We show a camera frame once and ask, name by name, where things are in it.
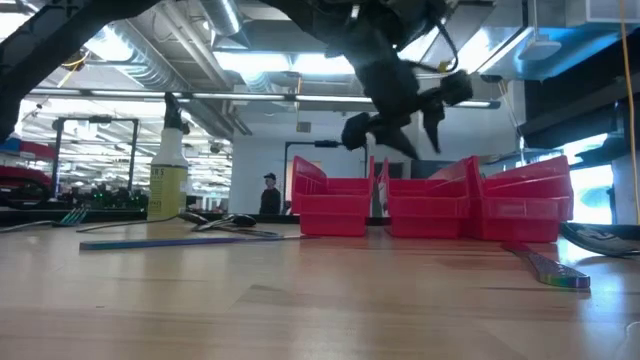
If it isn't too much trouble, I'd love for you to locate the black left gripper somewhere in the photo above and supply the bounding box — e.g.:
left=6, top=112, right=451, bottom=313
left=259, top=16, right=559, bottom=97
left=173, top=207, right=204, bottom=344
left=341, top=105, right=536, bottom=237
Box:
left=342, top=57, right=474, bottom=161

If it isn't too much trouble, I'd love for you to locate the red plastic bin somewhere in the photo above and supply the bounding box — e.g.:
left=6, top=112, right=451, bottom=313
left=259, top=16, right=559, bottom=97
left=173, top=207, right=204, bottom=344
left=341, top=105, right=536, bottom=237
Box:
left=462, top=154, right=575, bottom=244
left=377, top=157, right=474, bottom=240
left=291, top=154, right=375, bottom=238

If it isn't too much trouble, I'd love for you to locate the white ceiling device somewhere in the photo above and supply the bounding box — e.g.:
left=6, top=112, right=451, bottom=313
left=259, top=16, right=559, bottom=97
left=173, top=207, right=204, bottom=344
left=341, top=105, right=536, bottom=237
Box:
left=518, top=39, right=564, bottom=62

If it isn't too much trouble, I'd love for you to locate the person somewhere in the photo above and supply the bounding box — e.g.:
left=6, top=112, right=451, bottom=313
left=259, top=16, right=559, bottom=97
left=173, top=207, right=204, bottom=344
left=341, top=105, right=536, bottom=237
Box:
left=258, top=172, right=283, bottom=216

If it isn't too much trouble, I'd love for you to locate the horizontal metal bar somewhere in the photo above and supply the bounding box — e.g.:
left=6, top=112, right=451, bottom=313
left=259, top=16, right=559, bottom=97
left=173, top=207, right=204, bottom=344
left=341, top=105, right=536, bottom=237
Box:
left=24, top=88, right=503, bottom=110

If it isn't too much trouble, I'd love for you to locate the iridescent table knife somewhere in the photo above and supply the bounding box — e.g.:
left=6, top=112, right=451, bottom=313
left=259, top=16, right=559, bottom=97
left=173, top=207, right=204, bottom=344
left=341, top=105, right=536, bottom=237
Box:
left=78, top=233, right=321, bottom=252
left=501, top=241, right=592, bottom=290

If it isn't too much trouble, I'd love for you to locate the yellow spray bottle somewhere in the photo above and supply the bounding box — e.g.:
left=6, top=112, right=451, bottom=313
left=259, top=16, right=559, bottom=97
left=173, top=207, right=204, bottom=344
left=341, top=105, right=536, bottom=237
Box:
left=147, top=92, right=192, bottom=221

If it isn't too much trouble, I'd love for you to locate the iridescent fork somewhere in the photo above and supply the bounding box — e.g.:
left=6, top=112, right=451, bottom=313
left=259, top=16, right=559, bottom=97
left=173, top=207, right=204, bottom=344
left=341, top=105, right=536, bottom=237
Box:
left=0, top=207, right=89, bottom=235

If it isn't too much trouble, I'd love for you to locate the black doorway frame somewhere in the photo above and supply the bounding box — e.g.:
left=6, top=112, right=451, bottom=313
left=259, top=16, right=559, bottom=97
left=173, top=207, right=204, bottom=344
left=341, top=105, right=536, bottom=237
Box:
left=283, top=140, right=370, bottom=217

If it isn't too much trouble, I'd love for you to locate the silver ventilation duct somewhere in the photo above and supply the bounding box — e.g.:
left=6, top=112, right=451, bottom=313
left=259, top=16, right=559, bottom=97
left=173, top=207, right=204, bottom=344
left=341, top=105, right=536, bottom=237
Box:
left=199, top=0, right=246, bottom=37

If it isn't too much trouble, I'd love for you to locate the yellow hanging cable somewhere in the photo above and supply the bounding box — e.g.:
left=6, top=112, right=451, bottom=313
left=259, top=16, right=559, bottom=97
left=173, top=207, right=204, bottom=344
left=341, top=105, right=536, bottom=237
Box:
left=618, top=0, right=640, bottom=226

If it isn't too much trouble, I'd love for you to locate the black rig frame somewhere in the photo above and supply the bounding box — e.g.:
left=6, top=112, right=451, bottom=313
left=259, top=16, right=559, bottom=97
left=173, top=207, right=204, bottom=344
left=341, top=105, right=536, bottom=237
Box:
left=51, top=116, right=141, bottom=201

